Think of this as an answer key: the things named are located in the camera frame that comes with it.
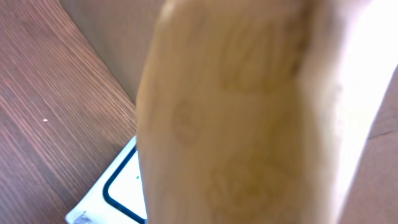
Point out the brown and white snack bag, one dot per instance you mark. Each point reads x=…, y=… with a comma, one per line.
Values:
x=256, y=111

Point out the white barcode scanner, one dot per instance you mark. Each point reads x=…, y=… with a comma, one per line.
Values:
x=117, y=196

